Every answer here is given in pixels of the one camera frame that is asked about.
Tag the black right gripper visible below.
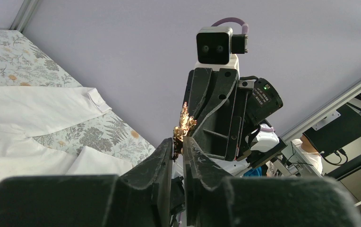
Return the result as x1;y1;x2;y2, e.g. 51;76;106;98
183;68;254;161

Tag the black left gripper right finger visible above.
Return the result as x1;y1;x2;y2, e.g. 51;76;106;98
183;138;361;227

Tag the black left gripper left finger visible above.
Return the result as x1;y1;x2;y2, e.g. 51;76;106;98
0;138;172;227

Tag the sparkly flower brooch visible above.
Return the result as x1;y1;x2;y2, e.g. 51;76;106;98
172;102;197;161

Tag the white shirt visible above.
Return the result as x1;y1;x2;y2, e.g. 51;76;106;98
0;86;132;182

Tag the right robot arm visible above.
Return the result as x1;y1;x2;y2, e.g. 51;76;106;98
184;68;286;168

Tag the black monitor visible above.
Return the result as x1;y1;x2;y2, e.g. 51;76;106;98
303;105;361;157

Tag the floral patterned table mat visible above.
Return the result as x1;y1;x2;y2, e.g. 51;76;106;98
0;30;154;165

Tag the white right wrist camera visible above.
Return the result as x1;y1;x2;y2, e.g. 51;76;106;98
195;23;249;71

